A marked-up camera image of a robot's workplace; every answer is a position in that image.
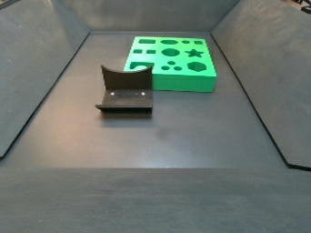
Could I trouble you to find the black curved holder bracket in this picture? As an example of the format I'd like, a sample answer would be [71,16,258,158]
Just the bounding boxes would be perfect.
[96,66,154,111]

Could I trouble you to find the green shape sorter block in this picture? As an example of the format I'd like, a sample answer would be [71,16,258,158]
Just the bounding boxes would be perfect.
[124,36,216,93]

